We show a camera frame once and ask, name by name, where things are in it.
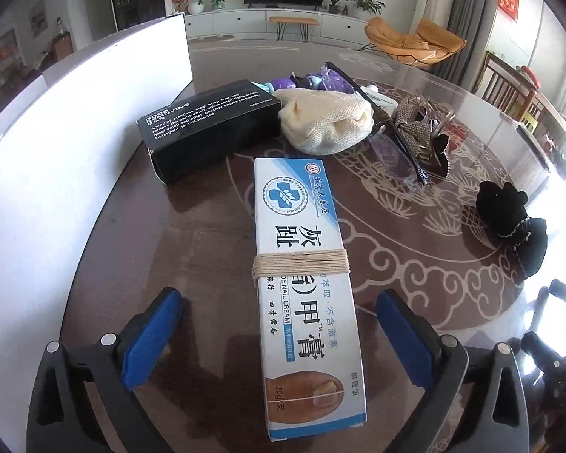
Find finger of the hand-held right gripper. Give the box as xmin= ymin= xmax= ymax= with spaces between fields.
xmin=535 ymin=278 xmax=566 ymax=337

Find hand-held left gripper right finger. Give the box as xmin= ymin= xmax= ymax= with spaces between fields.
xmin=376 ymin=290 xmax=543 ymax=453

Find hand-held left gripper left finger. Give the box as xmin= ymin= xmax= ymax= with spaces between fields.
xmin=26 ymin=287 xmax=188 ymax=453

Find black scrunchie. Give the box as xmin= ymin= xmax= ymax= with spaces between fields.
xmin=474 ymin=180 xmax=549 ymax=278

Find white blue cream box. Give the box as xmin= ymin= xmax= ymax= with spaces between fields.
xmin=252 ymin=157 xmax=373 ymax=442

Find white cardboard box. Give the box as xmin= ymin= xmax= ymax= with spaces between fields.
xmin=0 ymin=12 xmax=194 ymax=441

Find glittery bow hair claw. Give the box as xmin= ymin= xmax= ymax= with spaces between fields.
xmin=389 ymin=94 xmax=457 ymax=180

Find black printed box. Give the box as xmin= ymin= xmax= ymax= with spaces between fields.
xmin=137 ymin=79 xmax=284 ymax=186

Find black-framed glasses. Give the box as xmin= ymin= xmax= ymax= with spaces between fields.
xmin=325 ymin=60 xmax=431 ymax=195

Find wooden slatted chair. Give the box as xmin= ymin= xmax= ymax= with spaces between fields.
xmin=472 ymin=51 xmax=538 ymax=114

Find cream cloth pouch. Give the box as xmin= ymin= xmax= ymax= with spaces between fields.
xmin=277 ymin=87 xmax=375 ymax=156

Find small white case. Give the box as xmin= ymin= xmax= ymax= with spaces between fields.
xmin=358 ymin=84 xmax=399 ymax=109

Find purple plastic-wrapped item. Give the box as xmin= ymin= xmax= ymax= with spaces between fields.
xmin=257 ymin=67 xmax=359 ymax=97

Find grey curtain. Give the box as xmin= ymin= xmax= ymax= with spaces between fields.
xmin=446 ymin=0 xmax=505 ymax=86

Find orange lounge chair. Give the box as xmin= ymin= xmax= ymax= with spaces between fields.
xmin=357 ymin=16 xmax=468 ymax=68

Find white television cabinet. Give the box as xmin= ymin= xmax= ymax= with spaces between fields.
xmin=184 ymin=7 xmax=383 ymax=43

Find wooden bench with hairpin legs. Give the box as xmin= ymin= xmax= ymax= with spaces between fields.
xmin=269 ymin=15 xmax=320 ymax=42

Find leafy potted plant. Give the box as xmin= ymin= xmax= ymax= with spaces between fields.
xmin=346 ymin=0 xmax=386 ymax=17

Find framed wall picture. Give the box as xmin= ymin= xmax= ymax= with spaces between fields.
xmin=28 ymin=0 xmax=47 ymax=36

